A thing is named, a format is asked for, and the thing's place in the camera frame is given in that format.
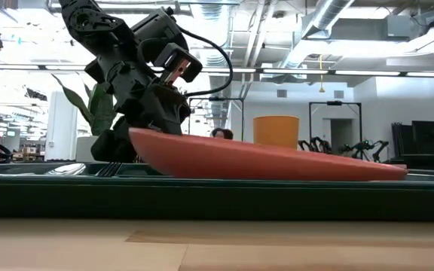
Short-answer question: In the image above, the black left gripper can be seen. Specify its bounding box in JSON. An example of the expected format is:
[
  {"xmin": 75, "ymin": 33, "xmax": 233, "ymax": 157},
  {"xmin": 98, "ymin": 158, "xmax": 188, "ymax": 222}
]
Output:
[{"xmin": 84, "ymin": 55, "xmax": 192, "ymax": 164}]

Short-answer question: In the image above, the orange-handled metal spoon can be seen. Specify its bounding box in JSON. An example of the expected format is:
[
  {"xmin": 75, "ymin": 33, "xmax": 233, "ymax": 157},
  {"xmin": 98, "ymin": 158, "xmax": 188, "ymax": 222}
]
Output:
[{"xmin": 43, "ymin": 163, "xmax": 87, "ymax": 177}]

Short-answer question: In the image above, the orange plastic plate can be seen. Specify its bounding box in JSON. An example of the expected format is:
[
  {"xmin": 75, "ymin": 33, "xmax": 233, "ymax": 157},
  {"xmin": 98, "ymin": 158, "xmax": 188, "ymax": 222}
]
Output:
[{"xmin": 128, "ymin": 126, "xmax": 409, "ymax": 182}]

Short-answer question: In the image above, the orange plastic cup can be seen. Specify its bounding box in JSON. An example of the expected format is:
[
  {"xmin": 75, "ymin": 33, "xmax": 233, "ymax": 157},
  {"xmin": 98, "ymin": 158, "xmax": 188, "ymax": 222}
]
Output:
[{"xmin": 252, "ymin": 115, "xmax": 301, "ymax": 151}]

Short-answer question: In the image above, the dark green plastic tray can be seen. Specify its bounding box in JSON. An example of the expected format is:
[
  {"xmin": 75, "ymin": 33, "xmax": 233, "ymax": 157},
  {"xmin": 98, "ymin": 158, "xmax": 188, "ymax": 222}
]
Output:
[{"xmin": 0, "ymin": 161, "xmax": 434, "ymax": 221}]

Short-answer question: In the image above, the green leafy plant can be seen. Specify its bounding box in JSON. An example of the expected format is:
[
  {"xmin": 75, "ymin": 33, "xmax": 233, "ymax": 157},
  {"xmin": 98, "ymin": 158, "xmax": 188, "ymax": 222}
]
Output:
[{"xmin": 50, "ymin": 73, "xmax": 118, "ymax": 137}]

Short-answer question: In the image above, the white plant pot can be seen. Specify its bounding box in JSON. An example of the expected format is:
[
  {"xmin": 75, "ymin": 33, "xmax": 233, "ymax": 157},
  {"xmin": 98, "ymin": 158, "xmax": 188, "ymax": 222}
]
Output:
[{"xmin": 75, "ymin": 135, "xmax": 102, "ymax": 164}]

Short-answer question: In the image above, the white pillar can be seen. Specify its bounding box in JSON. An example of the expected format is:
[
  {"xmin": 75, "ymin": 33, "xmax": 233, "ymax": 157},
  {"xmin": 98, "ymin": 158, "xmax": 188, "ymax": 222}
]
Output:
[{"xmin": 44, "ymin": 90, "xmax": 79, "ymax": 162}]

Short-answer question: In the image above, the person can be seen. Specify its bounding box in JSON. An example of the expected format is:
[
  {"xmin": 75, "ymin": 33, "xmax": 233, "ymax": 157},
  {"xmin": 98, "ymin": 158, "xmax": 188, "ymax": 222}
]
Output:
[{"xmin": 209, "ymin": 127, "xmax": 235, "ymax": 141}]

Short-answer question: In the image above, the long ceiling light strip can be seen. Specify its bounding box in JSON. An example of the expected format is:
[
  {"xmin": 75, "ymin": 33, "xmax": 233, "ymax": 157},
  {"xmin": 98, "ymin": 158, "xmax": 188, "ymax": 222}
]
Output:
[{"xmin": 0, "ymin": 64, "xmax": 434, "ymax": 78}]

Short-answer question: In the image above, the stack of black cases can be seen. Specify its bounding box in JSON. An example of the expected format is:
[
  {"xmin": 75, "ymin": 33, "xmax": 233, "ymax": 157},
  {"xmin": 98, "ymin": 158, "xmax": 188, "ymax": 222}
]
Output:
[{"xmin": 390, "ymin": 120, "xmax": 434, "ymax": 171}]

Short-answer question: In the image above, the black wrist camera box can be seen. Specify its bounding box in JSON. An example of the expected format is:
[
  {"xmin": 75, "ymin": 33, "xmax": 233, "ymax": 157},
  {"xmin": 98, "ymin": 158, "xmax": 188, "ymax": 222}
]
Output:
[{"xmin": 153, "ymin": 42, "xmax": 204, "ymax": 84}]

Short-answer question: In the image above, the black rig frame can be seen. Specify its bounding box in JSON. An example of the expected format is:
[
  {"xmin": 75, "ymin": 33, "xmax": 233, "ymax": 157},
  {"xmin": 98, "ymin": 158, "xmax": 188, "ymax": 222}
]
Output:
[
  {"xmin": 188, "ymin": 96, "xmax": 246, "ymax": 142},
  {"xmin": 308, "ymin": 100, "xmax": 363, "ymax": 152}
]

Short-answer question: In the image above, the silver spiral ventilation duct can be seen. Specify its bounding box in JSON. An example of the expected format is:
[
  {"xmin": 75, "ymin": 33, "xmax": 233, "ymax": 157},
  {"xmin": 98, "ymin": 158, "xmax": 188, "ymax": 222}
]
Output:
[{"xmin": 195, "ymin": 0, "xmax": 234, "ymax": 129}]

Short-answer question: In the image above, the black camera cable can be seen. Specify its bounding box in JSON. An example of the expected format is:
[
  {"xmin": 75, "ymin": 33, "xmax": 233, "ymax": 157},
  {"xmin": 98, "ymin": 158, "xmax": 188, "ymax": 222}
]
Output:
[{"xmin": 176, "ymin": 25, "xmax": 235, "ymax": 99}]

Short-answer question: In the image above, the yellow hanging cord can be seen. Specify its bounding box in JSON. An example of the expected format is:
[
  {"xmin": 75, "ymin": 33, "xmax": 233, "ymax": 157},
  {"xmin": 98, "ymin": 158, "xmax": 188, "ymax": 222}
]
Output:
[{"xmin": 317, "ymin": 54, "xmax": 326, "ymax": 94}]

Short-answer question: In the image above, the silver slanted ventilation duct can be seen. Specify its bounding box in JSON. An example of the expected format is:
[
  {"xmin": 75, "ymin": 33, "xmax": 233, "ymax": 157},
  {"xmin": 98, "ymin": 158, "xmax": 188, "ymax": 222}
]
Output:
[{"xmin": 277, "ymin": 0, "xmax": 356, "ymax": 78}]

